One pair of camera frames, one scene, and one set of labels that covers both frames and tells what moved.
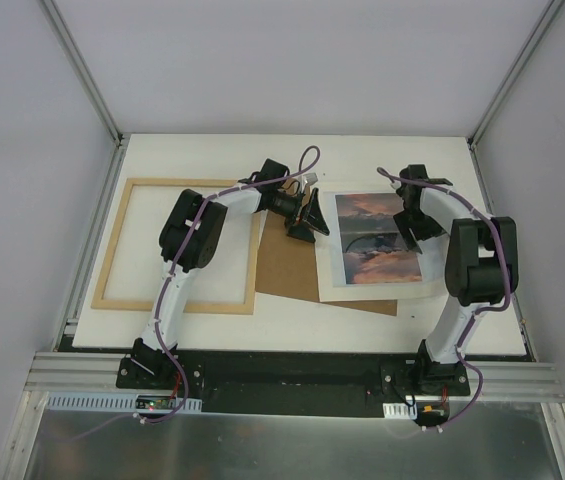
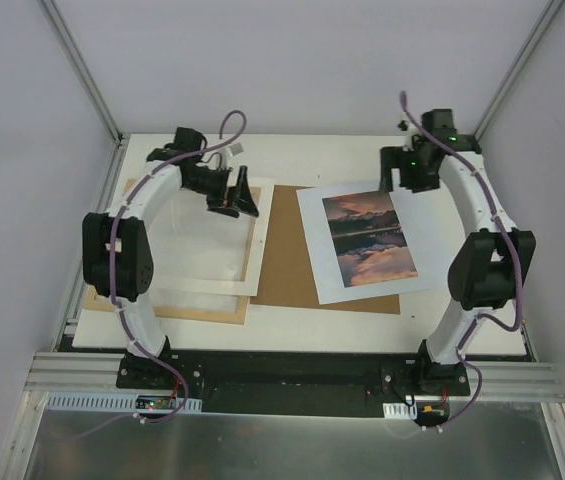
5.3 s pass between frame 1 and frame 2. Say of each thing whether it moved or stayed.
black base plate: stayed
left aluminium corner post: stayed
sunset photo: stayed
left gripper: moved
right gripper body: moved
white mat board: moved
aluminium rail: stayed
